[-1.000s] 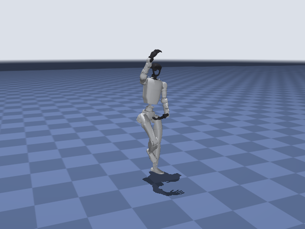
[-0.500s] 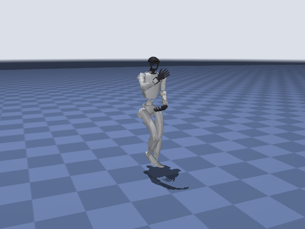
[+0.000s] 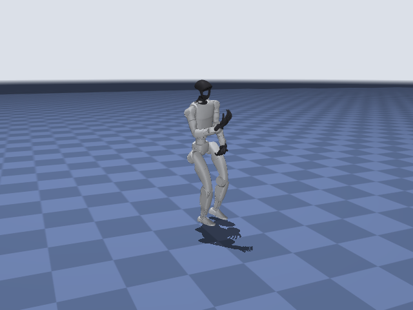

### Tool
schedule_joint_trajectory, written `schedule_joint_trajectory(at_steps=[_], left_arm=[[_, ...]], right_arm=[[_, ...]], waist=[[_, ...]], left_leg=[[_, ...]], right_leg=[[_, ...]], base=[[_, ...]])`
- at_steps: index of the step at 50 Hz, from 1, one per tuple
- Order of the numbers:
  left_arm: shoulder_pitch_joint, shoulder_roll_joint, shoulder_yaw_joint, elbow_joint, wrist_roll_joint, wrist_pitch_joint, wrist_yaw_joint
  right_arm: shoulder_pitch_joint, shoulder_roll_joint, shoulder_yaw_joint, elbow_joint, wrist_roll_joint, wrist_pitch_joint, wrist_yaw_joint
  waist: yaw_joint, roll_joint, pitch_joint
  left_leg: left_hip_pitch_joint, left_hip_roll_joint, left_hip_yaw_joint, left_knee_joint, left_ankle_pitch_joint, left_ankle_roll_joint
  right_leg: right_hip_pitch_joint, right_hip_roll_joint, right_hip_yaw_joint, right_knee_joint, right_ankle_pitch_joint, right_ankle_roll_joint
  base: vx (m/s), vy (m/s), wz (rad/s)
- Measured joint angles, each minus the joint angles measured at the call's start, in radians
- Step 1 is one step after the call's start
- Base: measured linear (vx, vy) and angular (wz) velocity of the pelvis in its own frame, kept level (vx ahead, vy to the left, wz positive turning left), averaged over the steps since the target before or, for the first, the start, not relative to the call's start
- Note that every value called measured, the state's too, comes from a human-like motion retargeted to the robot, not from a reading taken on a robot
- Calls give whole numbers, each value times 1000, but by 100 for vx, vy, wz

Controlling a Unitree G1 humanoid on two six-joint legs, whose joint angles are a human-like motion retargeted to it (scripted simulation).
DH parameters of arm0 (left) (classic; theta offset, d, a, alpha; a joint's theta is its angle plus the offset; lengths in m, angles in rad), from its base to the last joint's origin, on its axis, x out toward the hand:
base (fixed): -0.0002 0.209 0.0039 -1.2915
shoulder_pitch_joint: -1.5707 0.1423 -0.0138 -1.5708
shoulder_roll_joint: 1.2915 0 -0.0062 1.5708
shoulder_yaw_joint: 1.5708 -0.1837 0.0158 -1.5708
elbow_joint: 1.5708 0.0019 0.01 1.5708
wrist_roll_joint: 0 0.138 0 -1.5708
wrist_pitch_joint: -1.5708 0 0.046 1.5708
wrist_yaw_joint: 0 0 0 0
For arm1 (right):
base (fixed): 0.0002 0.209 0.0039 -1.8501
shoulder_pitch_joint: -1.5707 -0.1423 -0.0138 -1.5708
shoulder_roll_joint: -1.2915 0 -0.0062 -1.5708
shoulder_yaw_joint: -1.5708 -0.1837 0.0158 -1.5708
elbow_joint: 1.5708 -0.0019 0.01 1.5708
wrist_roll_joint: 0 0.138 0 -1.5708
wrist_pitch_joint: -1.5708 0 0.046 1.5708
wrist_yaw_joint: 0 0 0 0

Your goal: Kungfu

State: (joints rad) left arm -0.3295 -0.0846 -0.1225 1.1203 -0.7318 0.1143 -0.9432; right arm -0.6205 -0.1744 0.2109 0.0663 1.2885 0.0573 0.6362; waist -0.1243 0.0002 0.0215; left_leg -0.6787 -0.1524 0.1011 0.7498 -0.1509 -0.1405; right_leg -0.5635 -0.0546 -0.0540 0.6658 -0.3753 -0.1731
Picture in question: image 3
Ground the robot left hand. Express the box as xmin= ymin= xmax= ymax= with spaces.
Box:
xmin=215 ymin=144 xmax=228 ymax=156

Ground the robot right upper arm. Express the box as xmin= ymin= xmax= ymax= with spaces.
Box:
xmin=184 ymin=106 xmax=200 ymax=135

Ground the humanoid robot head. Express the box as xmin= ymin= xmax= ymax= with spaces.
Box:
xmin=195 ymin=80 xmax=212 ymax=105

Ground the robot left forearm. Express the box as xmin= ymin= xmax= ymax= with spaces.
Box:
xmin=216 ymin=130 xmax=226 ymax=146

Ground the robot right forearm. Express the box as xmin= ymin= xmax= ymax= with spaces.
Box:
xmin=193 ymin=127 xmax=222 ymax=138

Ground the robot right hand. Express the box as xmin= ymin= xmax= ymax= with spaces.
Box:
xmin=214 ymin=109 xmax=232 ymax=131

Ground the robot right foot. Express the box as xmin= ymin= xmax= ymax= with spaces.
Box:
xmin=197 ymin=216 xmax=216 ymax=226

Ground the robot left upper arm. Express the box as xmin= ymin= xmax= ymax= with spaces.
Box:
xmin=211 ymin=100 xmax=220 ymax=127

